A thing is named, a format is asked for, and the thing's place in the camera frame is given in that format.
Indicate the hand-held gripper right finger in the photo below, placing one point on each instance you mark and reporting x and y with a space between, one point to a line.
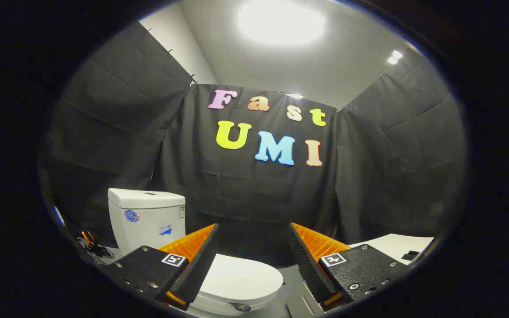
307 269

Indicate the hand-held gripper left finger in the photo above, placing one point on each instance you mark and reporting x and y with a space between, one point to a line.
201 265

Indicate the white toilet with tank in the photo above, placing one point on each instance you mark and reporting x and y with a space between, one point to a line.
144 221

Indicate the black backdrop cloth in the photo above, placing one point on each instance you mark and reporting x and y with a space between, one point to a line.
254 198

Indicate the white table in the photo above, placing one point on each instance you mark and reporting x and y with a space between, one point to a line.
391 245

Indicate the small black object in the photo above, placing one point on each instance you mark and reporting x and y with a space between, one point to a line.
410 255

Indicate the ceiling light behind cloth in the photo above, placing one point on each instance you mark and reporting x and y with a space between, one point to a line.
295 96

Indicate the small ceiling light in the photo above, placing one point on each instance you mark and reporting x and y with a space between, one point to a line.
394 56

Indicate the large ceiling light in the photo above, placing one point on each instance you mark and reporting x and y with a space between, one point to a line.
281 20

